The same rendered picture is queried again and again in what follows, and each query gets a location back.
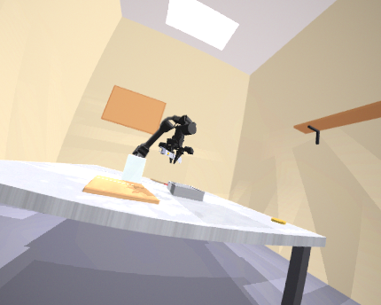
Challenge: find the yellow flat disc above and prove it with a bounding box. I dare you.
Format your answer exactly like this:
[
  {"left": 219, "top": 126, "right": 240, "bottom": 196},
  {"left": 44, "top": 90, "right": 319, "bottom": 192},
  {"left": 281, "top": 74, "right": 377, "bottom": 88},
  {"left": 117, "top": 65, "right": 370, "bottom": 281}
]
[{"left": 270, "top": 217, "right": 286, "bottom": 225}]

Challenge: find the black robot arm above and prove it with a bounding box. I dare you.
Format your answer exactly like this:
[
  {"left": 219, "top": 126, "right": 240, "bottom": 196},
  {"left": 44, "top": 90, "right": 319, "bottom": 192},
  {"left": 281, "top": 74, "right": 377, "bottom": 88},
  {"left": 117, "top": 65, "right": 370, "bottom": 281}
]
[{"left": 132, "top": 114, "right": 197, "bottom": 159}]

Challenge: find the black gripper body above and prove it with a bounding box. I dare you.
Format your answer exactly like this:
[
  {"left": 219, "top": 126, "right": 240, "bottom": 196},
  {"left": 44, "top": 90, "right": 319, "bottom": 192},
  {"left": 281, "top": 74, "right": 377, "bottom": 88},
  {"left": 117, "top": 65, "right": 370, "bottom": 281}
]
[{"left": 158, "top": 134, "right": 194, "bottom": 154}]

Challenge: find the light wooden board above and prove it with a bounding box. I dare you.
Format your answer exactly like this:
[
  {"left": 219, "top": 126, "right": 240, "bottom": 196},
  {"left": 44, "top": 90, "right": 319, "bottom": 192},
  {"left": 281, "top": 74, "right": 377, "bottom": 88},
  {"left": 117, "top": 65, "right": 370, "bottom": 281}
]
[{"left": 82, "top": 175, "right": 160, "bottom": 205}]

